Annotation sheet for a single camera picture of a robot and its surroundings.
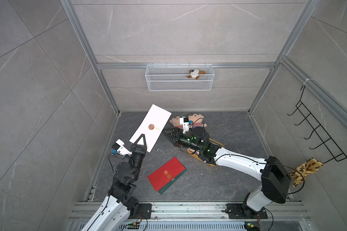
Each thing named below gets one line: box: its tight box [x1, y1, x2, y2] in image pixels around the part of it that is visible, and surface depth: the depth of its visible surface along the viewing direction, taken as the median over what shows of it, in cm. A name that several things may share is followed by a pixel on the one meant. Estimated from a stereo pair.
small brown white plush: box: [186, 69, 206, 80], surface depth 90 cm
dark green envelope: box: [158, 165, 188, 196], surface depth 84 cm
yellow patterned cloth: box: [288, 157, 324, 188], surface depth 69 cm
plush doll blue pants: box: [187, 113, 208, 129], surface depth 109 cm
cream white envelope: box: [128, 103, 173, 153], surface depth 69 cm
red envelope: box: [147, 156, 187, 193], surface depth 88 cm
